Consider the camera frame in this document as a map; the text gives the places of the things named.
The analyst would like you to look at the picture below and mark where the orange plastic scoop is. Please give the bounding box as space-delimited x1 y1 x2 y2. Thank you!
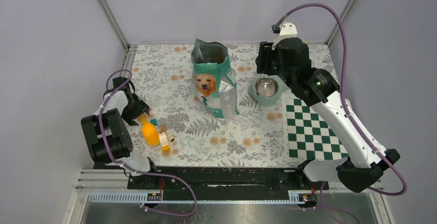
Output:
139 114 159 146

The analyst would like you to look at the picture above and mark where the green dog food bag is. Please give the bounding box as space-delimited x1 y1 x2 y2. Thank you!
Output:
191 39 239 124

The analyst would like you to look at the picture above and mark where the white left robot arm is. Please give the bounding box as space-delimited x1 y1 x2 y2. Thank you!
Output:
80 77 160 188

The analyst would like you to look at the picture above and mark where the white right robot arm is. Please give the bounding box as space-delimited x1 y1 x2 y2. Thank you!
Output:
256 38 400 193

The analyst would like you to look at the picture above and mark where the mint double pet bowl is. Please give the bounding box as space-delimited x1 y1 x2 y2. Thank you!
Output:
248 75 289 107

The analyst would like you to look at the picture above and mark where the teal small cube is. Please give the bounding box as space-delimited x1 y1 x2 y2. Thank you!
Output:
150 118 158 126

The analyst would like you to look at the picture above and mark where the brown wooden cylinder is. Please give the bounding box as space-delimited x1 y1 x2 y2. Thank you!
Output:
159 125 167 133

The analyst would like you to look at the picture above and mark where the small cream toy piece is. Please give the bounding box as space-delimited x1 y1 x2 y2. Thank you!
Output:
167 133 175 142

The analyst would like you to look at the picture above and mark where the floral patterned table cloth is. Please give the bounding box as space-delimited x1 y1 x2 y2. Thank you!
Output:
117 43 345 168

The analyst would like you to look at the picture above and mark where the white yellow toy block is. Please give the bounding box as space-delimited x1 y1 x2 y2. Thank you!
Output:
159 132 171 153

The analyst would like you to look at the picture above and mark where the green white checkerboard mat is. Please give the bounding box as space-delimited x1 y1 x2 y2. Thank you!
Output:
281 97 348 164

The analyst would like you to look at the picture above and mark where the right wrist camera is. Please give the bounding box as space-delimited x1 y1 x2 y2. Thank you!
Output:
272 21 298 50

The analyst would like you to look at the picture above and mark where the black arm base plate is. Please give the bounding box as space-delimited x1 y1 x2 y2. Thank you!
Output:
127 166 329 201

